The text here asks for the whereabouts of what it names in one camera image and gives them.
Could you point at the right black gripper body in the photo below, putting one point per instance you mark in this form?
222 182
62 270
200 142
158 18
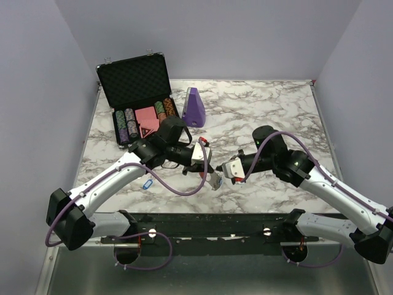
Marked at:
250 159

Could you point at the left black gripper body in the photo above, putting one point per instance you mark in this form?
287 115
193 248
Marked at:
187 163

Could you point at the metal key organizer red handle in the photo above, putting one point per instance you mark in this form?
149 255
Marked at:
212 179

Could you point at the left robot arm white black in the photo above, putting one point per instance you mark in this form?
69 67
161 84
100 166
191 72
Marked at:
72 216

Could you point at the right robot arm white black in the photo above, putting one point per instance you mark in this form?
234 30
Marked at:
367 225

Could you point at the purple metronome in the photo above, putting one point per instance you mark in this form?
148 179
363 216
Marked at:
193 113

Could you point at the key with blue tag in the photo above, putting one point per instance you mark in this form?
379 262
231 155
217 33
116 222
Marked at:
148 183

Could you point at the pink playing card deck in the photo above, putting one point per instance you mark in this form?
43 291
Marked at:
147 118

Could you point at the black poker chip case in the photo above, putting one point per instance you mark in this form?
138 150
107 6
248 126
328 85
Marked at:
135 83

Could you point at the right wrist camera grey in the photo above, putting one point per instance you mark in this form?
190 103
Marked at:
229 175

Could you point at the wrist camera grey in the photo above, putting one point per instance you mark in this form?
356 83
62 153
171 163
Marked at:
229 175
197 154

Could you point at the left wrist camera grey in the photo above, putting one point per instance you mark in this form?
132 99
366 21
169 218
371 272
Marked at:
197 154

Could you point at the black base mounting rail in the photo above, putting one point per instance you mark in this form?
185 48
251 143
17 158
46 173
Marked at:
193 234

